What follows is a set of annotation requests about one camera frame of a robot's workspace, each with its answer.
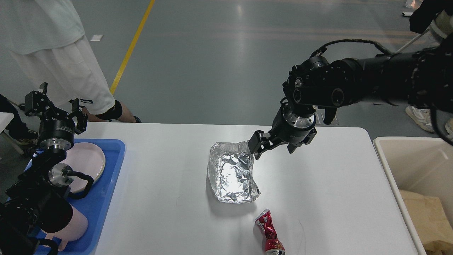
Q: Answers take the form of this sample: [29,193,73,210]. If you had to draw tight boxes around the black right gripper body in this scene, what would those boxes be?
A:
[271,106,316,144]

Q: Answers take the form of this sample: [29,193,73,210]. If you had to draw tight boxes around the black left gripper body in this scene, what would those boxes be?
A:
[37,119,75,150]

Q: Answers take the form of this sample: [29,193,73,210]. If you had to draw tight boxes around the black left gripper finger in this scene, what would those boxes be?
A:
[67,98,88,135]
[24,82,59,120]

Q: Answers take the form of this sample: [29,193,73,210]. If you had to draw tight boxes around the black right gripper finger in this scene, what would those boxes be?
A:
[287,129,317,154]
[247,130,283,160]

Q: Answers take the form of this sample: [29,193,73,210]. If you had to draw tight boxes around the pink plate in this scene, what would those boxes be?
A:
[62,142,106,188]

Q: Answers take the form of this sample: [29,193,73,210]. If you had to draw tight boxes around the aluminium foil tray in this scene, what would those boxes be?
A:
[207,141,260,204]

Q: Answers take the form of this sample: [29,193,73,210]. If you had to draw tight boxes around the pink mug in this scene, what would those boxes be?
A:
[41,205,88,251]

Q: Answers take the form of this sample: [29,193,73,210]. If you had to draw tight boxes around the crushed red soda can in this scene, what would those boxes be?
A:
[254,209,286,255]

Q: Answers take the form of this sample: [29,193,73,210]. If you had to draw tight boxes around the brown paper bag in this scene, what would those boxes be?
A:
[400,190,453,255]

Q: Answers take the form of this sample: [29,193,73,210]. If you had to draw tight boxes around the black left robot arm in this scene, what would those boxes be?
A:
[1,82,94,255]

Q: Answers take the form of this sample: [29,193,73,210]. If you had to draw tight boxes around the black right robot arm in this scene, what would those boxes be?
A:
[248,35,452,159]

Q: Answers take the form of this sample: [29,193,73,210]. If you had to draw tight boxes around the black and white sneaker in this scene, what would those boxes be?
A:
[0,94,38,146]

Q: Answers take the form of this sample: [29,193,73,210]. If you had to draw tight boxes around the blue plastic tray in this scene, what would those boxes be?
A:
[25,138,126,254]

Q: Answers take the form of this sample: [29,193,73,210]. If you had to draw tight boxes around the person in white shorts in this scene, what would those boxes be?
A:
[1,0,141,123]

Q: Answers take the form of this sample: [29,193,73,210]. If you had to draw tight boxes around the beige plastic bin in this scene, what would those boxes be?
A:
[373,137,453,255]

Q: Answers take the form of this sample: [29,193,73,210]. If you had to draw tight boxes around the person in beige trousers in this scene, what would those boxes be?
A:
[405,106,435,134]

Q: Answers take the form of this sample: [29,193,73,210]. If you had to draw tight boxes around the white office chair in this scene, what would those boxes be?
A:
[396,0,453,53]

